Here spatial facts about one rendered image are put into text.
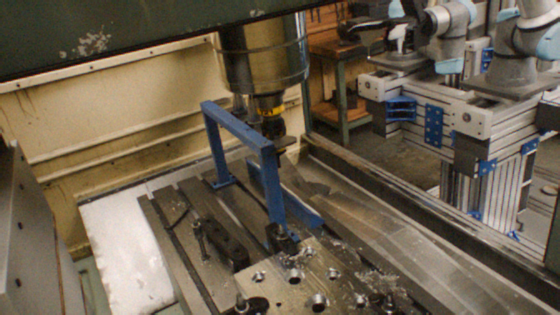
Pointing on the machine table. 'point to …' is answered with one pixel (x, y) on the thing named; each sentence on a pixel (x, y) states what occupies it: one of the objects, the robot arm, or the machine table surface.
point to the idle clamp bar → (238, 262)
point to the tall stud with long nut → (200, 240)
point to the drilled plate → (277, 284)
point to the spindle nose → (262, 55)
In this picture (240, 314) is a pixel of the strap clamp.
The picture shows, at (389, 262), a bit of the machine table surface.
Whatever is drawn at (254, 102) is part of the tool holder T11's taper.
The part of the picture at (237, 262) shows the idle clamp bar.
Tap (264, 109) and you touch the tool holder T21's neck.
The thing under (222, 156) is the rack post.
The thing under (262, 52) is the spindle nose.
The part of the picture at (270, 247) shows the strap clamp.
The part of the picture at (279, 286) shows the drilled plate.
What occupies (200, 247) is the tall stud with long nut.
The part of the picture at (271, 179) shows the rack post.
